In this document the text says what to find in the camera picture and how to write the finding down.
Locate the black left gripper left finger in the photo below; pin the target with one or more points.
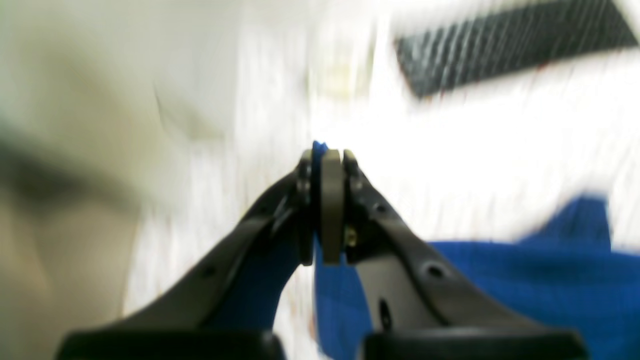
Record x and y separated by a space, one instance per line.
224 307

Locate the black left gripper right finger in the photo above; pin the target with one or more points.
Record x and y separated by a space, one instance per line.
421 306

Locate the dark blue t-shirt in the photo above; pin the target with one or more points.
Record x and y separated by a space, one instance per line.
564 274

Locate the terrazzo patterned tablecloth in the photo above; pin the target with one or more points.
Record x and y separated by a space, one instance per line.
487 161

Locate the black keyboard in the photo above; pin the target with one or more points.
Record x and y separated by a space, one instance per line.
497 44

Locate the glass jar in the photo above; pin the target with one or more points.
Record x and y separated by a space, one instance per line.
341 56

